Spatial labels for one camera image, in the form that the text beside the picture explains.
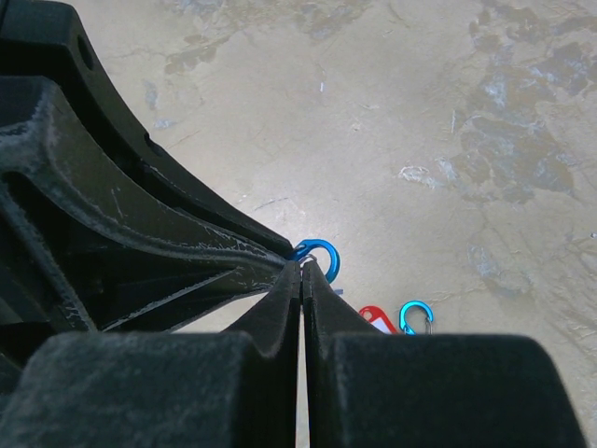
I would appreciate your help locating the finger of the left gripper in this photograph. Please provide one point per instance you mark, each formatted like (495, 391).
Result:
(47, 38)
(84, 248)

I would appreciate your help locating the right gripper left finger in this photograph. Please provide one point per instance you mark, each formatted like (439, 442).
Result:
(234, 388)

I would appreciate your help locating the light blue S carabiner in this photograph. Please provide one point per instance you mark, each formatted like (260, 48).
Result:
(310, 249)

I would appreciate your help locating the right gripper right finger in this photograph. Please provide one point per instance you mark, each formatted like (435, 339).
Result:
(370, 389)

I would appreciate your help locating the red key tag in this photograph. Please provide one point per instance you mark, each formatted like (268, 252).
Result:
(378, 319)

